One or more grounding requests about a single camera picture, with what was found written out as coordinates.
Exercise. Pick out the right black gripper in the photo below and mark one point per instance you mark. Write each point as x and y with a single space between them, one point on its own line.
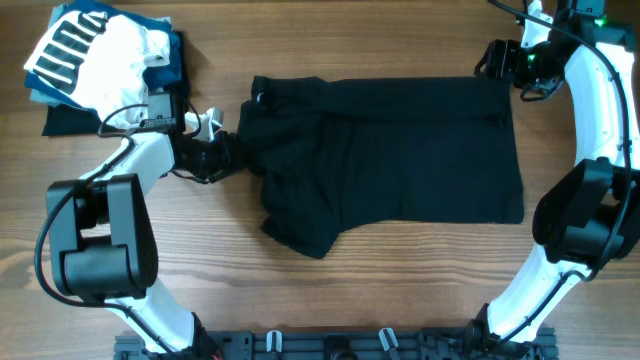
491 60

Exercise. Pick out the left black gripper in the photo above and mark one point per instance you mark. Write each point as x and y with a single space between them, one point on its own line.
229 147

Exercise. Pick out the black polo shirt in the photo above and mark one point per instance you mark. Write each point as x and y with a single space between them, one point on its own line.
337 155

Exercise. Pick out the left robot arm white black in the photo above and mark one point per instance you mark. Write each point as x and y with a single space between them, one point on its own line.
97 247

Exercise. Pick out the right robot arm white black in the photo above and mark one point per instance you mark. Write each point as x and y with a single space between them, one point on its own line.
591 216

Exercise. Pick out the blue folded shirt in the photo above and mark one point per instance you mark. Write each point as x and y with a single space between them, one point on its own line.
165 75

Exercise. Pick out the white black printed folded shirt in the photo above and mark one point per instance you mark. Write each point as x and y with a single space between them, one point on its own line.
98 61

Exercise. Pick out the black folded garment bottom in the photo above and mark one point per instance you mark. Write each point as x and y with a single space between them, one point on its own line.
69 119

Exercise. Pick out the light grey folded garment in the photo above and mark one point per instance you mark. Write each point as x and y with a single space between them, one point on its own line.
40 97

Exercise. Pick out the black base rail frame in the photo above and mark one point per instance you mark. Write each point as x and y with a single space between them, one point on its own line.
428 344

